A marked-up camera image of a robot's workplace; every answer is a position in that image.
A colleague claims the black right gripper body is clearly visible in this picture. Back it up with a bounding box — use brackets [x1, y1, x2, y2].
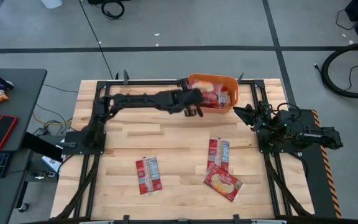
[249, 104, 275, 131]

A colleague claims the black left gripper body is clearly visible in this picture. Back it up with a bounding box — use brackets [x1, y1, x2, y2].
[174, 88, 205, 110]

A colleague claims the orange plastic basket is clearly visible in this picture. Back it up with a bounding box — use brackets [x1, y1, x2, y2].
[187, 73, 240, 114]

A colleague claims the black panel yellow hazard stripe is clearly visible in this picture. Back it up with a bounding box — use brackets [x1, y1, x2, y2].
[296, 108, 344, 218]

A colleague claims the white booklet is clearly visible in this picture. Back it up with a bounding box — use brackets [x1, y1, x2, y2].
[40, 154, 62, 172]

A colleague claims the black power adapter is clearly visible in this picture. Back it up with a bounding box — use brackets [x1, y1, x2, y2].
[32, 126, 50, 137]

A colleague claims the black box beside desk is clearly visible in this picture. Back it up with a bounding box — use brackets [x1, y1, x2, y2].
[22, 132, 64, 162]

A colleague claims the white container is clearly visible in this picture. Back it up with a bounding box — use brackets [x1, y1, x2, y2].
[40, 0, 63, 9]

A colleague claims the black office desk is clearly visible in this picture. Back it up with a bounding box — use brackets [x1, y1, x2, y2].
[0, 68, 48, 224]

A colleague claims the red-cased smartphone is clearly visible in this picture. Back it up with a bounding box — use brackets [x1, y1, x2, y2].
[0, 114, 19, 151]

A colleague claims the black aluminium table frame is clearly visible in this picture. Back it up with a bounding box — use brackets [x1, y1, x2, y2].
[54, 79, 315, 220]

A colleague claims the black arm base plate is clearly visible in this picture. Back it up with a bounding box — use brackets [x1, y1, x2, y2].
[61, 131, 106, 156]
[256, 127, 304, 154]

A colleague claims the black hose loop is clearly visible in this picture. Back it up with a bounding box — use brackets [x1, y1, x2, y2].
[321, 42, 358, 99]

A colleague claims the coiled black cable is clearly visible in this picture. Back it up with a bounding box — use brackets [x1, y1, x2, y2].
[100, 0, 126, 20]

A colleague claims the long black floor cable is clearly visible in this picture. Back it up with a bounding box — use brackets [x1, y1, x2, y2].
[78, 0, 114, 80]

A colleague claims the yellow floor cable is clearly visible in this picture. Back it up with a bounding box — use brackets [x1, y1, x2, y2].
[32, 113, 73, 127]

